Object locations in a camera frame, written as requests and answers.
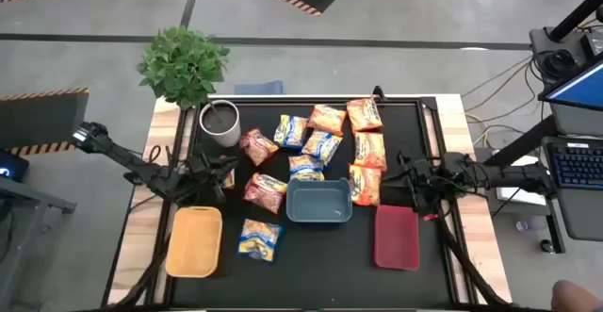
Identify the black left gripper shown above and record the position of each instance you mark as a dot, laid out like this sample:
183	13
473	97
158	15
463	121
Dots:
202	170

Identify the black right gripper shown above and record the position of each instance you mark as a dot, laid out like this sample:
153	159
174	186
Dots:
426	175

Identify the red beef ramen packet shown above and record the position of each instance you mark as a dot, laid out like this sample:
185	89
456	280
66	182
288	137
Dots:
258	147
230	180
265	192

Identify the orange chicken ramen packet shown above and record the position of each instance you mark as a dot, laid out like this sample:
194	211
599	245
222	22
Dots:
326	119
363	114
364	185
370	151

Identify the red plastic bin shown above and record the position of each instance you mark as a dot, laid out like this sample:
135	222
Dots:
396	239

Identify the yellow plastic bin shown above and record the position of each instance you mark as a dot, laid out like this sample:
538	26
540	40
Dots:
193	241

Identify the blue grey plastic bin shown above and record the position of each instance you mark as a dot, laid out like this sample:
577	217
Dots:
318	203

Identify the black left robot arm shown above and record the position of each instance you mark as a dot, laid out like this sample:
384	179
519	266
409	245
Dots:
118	154

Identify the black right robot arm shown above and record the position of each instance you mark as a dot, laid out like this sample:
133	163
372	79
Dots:
509	176

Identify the small red tag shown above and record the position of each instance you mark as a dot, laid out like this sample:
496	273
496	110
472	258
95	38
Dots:
429	218

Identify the white paper box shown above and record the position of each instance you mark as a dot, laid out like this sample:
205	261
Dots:
518	196

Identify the black stand leg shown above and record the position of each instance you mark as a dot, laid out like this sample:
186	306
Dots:
523	140

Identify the green leafy plant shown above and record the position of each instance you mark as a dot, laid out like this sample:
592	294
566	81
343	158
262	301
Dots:
181	64

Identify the clear plastic bottle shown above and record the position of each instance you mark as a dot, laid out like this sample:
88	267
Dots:
527	225

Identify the laptop with backlit keyboard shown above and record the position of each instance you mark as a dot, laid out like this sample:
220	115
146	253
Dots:
579	166

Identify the computer monitor blue screen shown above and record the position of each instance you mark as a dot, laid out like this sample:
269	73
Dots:
581	90

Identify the dark grey side desk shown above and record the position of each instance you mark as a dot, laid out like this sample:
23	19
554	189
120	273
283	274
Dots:
28	199

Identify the person's knee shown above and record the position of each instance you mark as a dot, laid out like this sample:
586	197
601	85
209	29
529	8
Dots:
575	300

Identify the black device blue light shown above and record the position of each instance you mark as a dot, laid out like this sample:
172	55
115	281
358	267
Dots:
11	168

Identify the black stand pole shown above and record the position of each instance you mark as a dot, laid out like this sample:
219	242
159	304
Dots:
577	15

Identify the black clamp bracket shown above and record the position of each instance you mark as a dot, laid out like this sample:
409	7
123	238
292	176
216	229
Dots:
378	93

